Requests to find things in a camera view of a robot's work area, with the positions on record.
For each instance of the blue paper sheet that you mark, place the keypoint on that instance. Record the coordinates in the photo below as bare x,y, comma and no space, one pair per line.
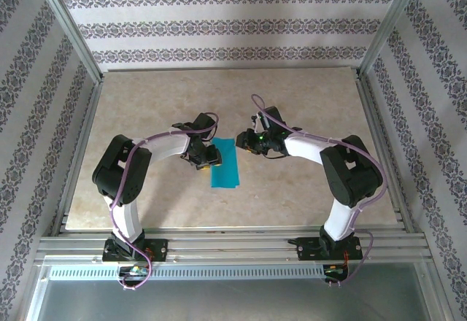
226,171

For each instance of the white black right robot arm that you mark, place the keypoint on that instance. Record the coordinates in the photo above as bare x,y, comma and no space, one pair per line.
341,222

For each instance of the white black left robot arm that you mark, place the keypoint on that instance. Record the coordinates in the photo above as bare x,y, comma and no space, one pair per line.
127,219

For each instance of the grey metal sheet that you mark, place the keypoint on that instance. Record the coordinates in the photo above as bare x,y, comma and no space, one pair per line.
233,302

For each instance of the small electronics board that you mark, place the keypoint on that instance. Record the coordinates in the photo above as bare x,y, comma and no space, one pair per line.
333,270
135,270

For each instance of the thin aluminium rail at wall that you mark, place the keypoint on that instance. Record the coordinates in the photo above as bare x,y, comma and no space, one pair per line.
233,69

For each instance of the aluminium rail under arm bases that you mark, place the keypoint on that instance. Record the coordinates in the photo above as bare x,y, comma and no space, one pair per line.
233,248

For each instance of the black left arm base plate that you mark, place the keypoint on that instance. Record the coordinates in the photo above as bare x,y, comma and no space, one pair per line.
160,250

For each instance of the aluminium side rail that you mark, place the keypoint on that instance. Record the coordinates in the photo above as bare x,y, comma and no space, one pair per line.
78,153
375,116

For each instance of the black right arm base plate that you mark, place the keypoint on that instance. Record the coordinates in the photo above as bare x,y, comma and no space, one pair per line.
304,248

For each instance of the aluminium frame post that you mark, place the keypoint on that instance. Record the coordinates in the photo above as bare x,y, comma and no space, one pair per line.
72,29
389,25

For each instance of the aluminium lower frame bar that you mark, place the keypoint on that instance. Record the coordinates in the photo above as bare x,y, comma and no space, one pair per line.
36,295
438,295

